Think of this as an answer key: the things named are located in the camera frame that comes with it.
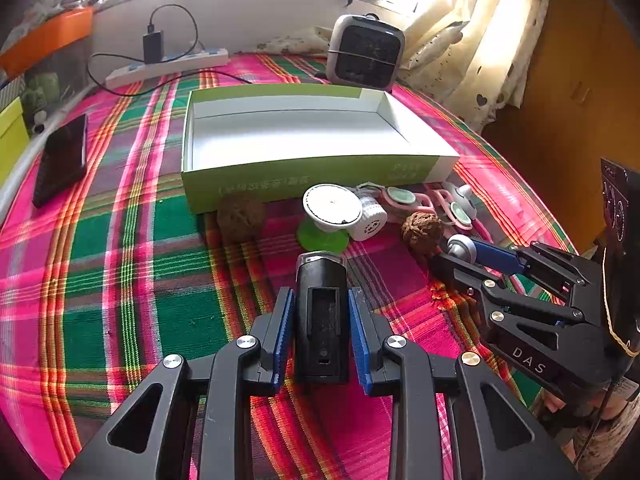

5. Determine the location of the grey dome panda toy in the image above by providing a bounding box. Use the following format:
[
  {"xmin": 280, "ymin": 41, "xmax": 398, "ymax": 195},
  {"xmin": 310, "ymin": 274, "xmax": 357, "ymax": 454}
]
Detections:
[{"xmin": 447, "ymin": 234, "xmax": 477, "ymax": 263}]

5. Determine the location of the pink clip green pad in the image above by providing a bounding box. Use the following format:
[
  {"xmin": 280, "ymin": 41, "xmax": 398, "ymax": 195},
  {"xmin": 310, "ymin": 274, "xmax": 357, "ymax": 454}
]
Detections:
[
  {"xmin": 426, "ymin": 188, "xmax": 473, "ymax": 233},
  {"xmin": 381, "ymin": 186, "xmax": 435, "ymax": 217}
]

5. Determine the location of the brown walnut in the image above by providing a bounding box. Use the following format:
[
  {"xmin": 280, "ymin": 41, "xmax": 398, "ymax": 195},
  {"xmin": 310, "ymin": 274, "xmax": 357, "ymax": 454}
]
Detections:
[
  {"xmin": 217, "ymin": 192, "xmax": 266, "ymax": 244},
  {"xmin": 400, "ymin": 211, "xmax": 444, "ymax": 258}
]

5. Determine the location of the small white mushroom knob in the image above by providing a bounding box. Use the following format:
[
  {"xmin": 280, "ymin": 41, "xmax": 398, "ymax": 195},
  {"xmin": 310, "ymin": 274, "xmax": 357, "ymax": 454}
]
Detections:
[{"xmin": 442, "ymin": 182, "xmax": 476, "ymax": 217}]

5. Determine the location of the white cylindrical cap device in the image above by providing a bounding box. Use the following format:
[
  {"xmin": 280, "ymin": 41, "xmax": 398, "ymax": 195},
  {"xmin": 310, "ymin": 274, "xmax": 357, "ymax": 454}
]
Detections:
[{"xmin": 347, "ymin": 195, "xmax": 387, "ymax": 242}]

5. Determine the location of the black rectangular device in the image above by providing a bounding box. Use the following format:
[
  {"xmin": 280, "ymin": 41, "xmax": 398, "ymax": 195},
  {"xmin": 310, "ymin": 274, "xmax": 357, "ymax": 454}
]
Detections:
[{"xmin": 294, "ymin": 252, "xmax": 350, "ymax": 384}]

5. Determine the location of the white disc green base massager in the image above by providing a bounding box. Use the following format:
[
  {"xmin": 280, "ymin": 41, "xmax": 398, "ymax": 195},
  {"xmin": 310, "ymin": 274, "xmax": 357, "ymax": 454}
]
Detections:
[{"xmin": 296, "ymin": 183, "xmax": 362, "ymax": 254}]

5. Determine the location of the wooden wardrobe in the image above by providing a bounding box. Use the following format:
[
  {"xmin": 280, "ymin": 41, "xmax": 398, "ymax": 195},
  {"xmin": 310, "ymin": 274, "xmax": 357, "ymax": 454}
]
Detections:
[{"xmin": 482, "ymin": 0, "xmax": 640, "ymax": 254}]

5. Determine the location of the plaid pink green blanket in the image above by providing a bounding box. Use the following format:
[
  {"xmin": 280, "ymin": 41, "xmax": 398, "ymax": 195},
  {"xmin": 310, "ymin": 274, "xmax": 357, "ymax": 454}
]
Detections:
[{"xmin": 1, "ymin": 75, "xmax": 576, "ymax": 479}]

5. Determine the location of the cream heart pattern curtain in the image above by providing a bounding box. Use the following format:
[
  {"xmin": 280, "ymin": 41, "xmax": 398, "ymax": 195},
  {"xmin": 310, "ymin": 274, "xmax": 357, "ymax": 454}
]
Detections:
[{"xmin": 383, "ymin": 0, "xmax": 549, "ymax": 131}]

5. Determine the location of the grey portable heater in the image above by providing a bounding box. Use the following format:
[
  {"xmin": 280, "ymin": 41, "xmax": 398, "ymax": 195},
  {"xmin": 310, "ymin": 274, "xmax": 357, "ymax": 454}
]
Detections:
[{"xmin": 326, "ymin": 14, "xmax": 405, "ymax": 91}]

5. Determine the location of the green and white cardboard box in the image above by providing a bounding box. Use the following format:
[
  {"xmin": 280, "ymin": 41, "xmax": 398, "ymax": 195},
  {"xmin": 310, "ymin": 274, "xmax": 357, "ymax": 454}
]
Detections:
[{"xmin": 181, "ymin": 84, "xmax": 459, "ymax": 214}]

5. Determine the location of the black smartphone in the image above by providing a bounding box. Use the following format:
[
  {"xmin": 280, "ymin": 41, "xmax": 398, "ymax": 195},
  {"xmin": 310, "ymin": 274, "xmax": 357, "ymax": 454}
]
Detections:
[{"xmin": 32, "ymin": 114, "xmax": 87, "ymax": 208}]

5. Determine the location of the yellow green box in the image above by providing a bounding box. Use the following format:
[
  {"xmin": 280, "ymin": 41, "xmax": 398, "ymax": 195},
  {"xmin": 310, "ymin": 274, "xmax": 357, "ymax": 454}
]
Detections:
[{"xmin": 0, "ymin": 98, "xmax": 29, "ymax": 184}]

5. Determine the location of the white power strip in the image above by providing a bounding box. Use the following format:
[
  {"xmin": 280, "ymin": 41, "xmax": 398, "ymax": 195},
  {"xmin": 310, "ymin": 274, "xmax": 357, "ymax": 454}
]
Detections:
[{"xmin": 104, "ymin": 49, "xmax": 230, "ymax": 90}]

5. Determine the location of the black charger adapter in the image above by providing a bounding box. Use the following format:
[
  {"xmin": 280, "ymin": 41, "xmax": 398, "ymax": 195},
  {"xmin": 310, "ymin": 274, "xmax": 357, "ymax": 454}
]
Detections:
[{"xmin": 142, "ymin": 28, "xmax": 164, "ymax": 65}]

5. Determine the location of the orange tray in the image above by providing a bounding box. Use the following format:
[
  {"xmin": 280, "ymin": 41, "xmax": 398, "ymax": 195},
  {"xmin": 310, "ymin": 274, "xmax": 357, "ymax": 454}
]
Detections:
[{"xmin": 0, "ymin": 8, "xmax": 94, "ymax": 79}]

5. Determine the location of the black camera box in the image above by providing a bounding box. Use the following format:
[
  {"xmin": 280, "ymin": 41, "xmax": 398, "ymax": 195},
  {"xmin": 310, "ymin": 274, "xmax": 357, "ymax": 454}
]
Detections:
[{"xmin": 601, "ymin": 158, "xmax": 639, "ymax": 356}]

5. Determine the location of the black charger cable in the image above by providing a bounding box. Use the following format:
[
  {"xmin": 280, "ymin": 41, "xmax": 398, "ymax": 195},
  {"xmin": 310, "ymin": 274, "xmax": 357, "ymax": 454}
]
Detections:
[{"xmin": 86, "ymin": 3, "xmax": 254, "ymax": 97}]

